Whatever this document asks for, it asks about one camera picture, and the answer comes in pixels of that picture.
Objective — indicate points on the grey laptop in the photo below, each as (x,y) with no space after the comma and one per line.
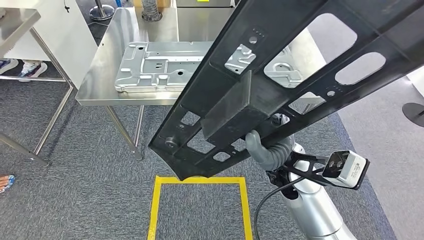
(198,3)

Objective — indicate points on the black round stand base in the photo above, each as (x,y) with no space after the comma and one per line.
(414,114)

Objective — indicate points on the chrome stanchion post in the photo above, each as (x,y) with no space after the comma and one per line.
(99,13)

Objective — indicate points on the stainless steel workbench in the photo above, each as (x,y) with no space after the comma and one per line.
(99,82)

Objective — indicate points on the stainless steel side table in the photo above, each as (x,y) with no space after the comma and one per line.
(16,23)

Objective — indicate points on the white cabinet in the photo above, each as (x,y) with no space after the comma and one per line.
(66,39)

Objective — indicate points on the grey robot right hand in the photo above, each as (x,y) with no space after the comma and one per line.
(271,159)

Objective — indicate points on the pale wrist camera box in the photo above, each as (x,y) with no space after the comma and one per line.
(349,169)

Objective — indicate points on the white panel stand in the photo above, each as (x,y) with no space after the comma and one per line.
(417,82)

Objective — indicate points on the yellow floor tape square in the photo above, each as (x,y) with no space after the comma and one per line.
(152,215)

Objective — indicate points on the black plastic frame part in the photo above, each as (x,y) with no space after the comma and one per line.
(238,109)

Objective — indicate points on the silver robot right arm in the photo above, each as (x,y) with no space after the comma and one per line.
(311,212)

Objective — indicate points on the person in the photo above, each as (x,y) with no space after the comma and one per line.
(31,69)
(5,184)

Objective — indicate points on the stamped grey metal panel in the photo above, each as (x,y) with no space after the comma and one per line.
(149,73)

